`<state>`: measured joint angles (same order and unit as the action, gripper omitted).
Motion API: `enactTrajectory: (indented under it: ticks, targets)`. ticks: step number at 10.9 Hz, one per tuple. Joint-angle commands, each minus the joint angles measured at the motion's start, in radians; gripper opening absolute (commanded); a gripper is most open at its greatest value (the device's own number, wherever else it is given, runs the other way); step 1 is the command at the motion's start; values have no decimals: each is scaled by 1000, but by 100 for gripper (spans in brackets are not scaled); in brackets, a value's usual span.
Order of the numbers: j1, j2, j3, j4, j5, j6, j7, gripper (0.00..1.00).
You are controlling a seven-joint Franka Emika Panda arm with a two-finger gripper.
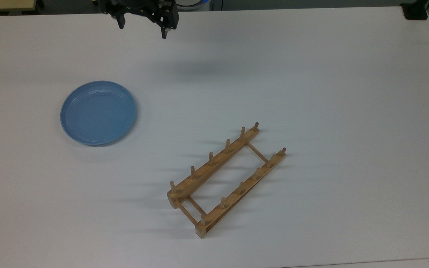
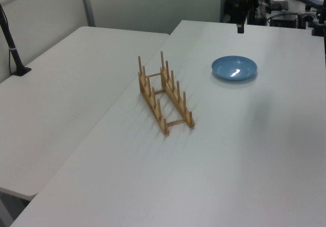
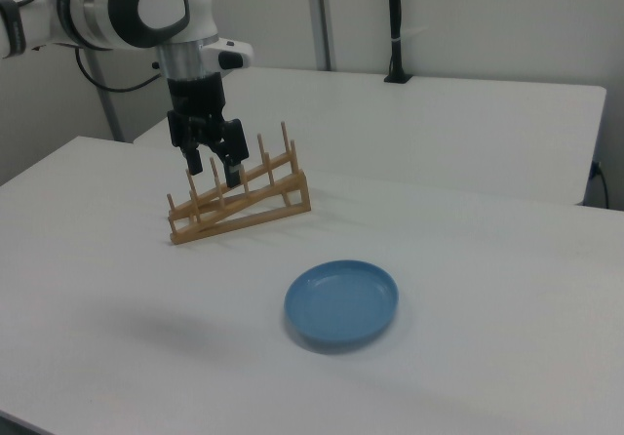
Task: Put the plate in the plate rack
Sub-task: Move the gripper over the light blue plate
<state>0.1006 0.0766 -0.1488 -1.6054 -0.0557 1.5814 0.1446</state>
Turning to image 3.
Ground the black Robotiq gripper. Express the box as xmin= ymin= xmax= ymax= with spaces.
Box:
xmin=167 ymin=74 xmax=251 ymax=187

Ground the blue round plate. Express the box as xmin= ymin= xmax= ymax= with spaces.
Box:
xmin=284 ymin=258 xmax=401 ymax=356

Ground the wooden plate rack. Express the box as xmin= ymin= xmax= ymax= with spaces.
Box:
xmin=167 ymin=121 xmax=312 ymax=247

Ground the black pole stand with base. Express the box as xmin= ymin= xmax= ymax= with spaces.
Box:
xmin=383 ymin=0 xmax=414 ymax=85

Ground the grey metal frame post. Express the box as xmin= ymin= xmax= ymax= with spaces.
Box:
xmin=97 ymin=86 xmax=124 ymax=143
xmin=305 ymin=0 xmax=338 ymax=71

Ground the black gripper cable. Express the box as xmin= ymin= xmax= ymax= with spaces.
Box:
xmin=73 ymin=44 xmax=162 ymax=94

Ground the black power cable with plug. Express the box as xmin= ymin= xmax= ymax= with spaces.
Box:
xmin=591 ymin=160 xmax=611 ymax=210

